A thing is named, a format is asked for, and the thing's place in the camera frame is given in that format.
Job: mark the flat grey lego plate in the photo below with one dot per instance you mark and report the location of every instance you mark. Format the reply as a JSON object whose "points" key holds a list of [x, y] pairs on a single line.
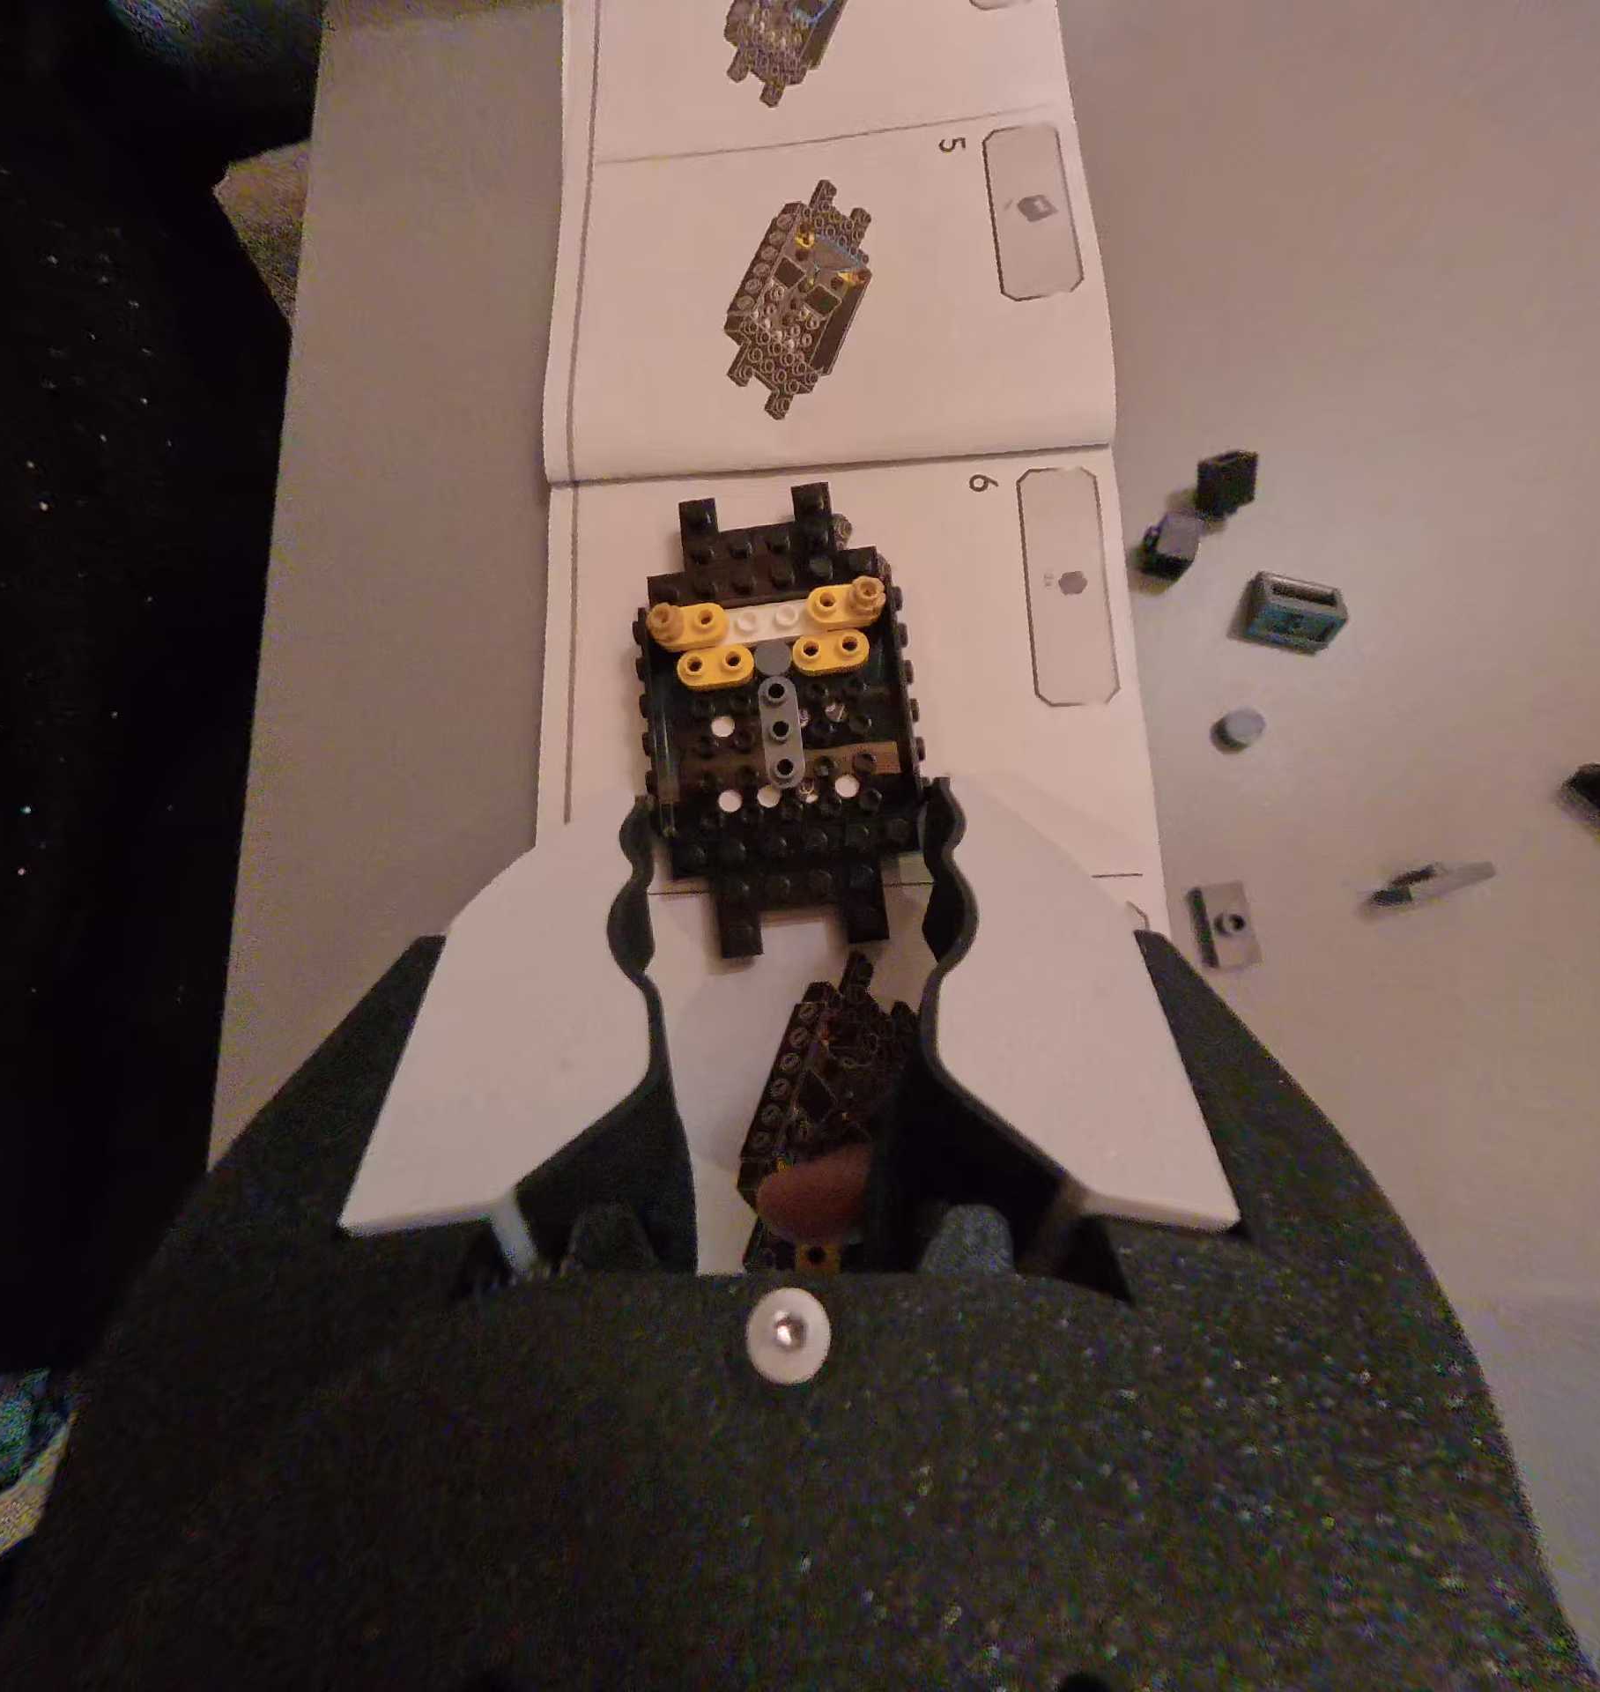
{"points": [[1225, 925]]}

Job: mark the person's black printed shirt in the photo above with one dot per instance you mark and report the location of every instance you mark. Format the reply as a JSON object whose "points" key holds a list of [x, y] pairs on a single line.
{"points": [[88, 662]]}

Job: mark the person's right hand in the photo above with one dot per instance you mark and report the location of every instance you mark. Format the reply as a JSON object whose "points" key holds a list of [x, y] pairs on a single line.
{"points": [[814, 1184]]}

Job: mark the grey wedge lego piece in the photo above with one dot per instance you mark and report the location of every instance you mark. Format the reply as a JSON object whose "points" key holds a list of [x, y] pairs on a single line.
{"points": [[1429, 884]]}

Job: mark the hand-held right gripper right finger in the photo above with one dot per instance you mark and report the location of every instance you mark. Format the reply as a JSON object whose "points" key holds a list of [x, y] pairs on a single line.
{"points": [[1079, 1031]]}

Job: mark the grey frame lego piece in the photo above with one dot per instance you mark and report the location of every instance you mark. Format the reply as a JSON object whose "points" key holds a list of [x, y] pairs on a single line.
{"points": [[1297, 611]]}

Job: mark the grey and black lego piece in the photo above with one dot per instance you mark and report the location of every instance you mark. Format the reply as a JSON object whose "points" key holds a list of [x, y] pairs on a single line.
{"points": [[1172, 542]]}

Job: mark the small black lego brick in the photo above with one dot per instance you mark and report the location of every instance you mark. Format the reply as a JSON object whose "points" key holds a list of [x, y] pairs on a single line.
{"points": [[1226, 479]]}

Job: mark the black lego car chassis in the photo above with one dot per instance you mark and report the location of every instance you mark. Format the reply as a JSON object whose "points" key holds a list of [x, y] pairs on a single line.
{"points": [[775, 846]]}

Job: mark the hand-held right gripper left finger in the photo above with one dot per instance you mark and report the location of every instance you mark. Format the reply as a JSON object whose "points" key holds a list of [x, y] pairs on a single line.
{"points": [[510, 1031]]}

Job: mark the lego instruction booklet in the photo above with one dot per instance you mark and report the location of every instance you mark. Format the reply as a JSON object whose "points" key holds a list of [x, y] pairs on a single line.
{"points": [[643, 330]]}

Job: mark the round grey lego stud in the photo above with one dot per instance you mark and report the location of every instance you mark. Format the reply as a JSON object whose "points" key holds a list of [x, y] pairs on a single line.
{"points": [[1240, 729]]}

